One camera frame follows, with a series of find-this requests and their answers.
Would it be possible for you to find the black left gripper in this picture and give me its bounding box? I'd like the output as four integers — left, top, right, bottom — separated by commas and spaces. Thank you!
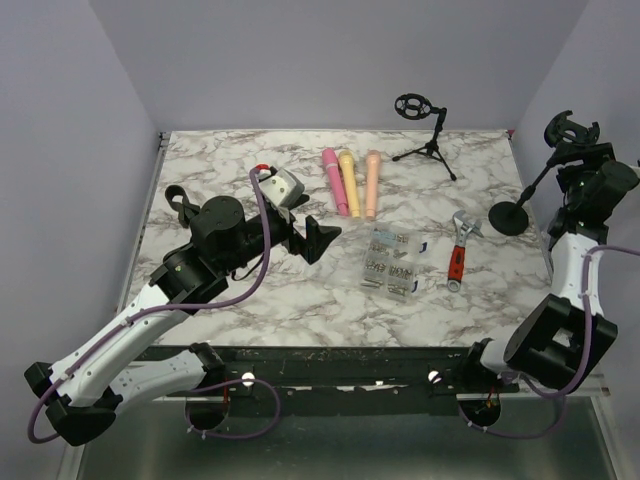
220, 195, 341, 275

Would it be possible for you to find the yellow toy microphone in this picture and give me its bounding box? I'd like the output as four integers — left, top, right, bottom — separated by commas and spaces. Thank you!
338, 150, 361, 218

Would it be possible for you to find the beige pink toy microphone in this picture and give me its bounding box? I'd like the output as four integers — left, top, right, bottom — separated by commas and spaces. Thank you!
365, 150, 381, 221

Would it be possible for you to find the black stand with shock mount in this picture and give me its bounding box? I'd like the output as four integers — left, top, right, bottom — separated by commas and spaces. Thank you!
488, 110, 600, 236

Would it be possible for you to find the black round-base microphone stand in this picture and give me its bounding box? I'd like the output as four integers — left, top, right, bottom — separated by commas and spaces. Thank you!
165, 184, 200, 229

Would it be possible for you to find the black tripod stand shock mount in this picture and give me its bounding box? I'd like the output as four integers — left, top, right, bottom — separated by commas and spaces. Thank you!
391, 92, 459, 182

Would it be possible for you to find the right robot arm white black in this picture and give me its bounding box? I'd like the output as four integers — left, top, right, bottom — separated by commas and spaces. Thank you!
459, 142, 639, 398

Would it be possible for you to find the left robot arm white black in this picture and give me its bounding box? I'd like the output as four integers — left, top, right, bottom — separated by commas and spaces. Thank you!
24, 193, 342, 446

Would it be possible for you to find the clear plastic screw box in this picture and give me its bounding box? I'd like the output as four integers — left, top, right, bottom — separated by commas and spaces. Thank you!
360, 222, 427, 303

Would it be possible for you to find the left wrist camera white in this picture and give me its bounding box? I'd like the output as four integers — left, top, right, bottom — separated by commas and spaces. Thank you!
258, 168, 305, 215

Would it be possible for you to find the orange handled adjustable wrench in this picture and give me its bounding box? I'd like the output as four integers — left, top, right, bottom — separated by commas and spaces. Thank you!
447, 210, 484, 293

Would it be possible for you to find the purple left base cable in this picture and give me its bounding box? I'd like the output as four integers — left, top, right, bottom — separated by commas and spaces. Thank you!
185, 377, 281, 441

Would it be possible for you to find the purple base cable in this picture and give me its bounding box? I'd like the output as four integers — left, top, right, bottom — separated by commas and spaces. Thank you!
457, 389, 566, 440
185, 377, 281, 441

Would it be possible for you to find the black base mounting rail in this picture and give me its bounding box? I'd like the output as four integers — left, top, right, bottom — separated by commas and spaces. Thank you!
164, 342, 521, 419

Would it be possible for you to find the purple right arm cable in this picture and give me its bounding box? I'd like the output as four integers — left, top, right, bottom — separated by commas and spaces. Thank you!
519, 244, 640, 399

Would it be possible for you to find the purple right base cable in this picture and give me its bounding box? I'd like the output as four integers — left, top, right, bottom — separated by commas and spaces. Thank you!
457, 389, 566, 440

